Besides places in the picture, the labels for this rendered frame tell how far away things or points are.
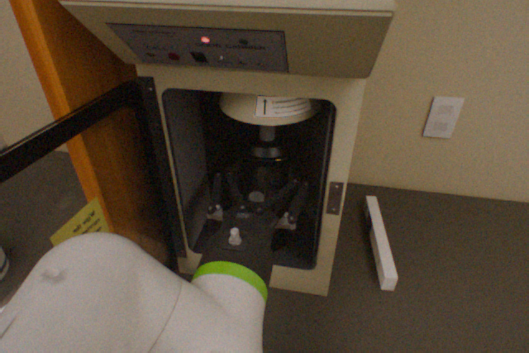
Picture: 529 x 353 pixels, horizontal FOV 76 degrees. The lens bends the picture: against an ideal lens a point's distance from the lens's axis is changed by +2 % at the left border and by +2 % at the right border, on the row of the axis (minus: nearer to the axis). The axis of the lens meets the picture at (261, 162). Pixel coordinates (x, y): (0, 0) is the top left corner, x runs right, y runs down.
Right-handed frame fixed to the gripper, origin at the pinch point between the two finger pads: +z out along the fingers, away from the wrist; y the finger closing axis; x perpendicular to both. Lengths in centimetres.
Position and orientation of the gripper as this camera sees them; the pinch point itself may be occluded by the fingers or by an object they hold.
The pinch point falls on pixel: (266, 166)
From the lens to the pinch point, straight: 62.1
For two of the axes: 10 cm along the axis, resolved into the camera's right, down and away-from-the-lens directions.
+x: 0.0, 8.3, 5.6
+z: 1.8, -5.5, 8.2
